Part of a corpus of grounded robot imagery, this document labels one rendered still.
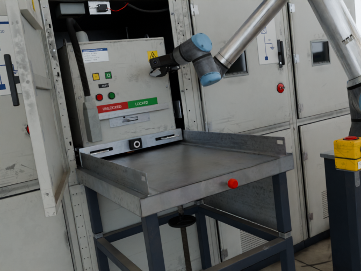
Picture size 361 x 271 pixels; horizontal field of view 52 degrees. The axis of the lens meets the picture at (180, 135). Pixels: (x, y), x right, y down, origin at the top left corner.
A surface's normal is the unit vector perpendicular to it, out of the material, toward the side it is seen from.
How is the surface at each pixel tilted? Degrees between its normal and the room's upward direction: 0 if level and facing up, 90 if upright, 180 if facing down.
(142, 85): 90
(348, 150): 90
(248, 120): 90
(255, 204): 90
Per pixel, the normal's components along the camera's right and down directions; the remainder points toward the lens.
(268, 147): -0.85, 0.18
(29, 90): 0.22, 0.11
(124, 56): 0.51, 0.05
